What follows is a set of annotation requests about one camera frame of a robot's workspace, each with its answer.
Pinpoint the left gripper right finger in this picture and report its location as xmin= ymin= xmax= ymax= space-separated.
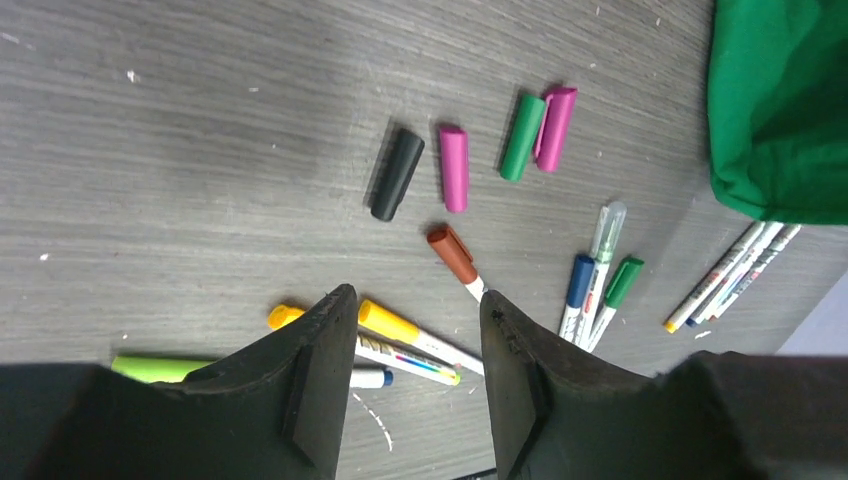
xmin=480 ymin=290 xmax=847 ymax=479

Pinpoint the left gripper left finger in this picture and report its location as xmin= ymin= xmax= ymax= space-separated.
xmin=1 ymin=284 xmax=357 ymax=479

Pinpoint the dark green capped marker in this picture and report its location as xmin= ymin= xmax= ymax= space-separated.
xmin=707 ymin=224 xmax=803 ymax=322

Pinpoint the blue capped marker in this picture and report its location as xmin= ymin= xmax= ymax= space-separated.
xmin=559 ymin=254 xmax=595 ymax=342

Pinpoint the clear capped green marker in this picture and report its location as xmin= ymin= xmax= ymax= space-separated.
xmin=576 ymin=201 xmax=627 ymax=350

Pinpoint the black pen cap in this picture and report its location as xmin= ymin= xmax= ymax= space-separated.
xmin=370 ymin=128 xmax=425 ymax=222

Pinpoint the purple pen cap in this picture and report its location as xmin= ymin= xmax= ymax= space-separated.
xmin=439 ymin=125 xmax=470 ymax=213

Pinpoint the green pen cap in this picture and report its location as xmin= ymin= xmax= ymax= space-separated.
xmin=500 ymin=94 xmax=546 ymax=183

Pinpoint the magenta pen cap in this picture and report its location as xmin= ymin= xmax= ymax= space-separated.
xmin=533 ymin=87 xmax=579 ymax=173

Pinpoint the yellow capped marker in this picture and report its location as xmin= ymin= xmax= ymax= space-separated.
xmin=358 ymin=300 xmax=485 ymax=376

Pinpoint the light green capped marker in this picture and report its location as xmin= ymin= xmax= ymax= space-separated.
xmin=111 ymin=356 xmax=394 ymax=389

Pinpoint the orange capped marker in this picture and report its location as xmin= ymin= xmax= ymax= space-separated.
xmin=268 ymin=305 xmax=460 ymax=386

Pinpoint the brown capped marker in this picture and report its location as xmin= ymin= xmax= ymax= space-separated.
xmin=426 ymin=225 xmax=486 ymax=303

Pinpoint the green t-shirt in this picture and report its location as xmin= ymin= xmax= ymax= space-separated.
xmin=707 ymin=0 xmax=847 ymax=226

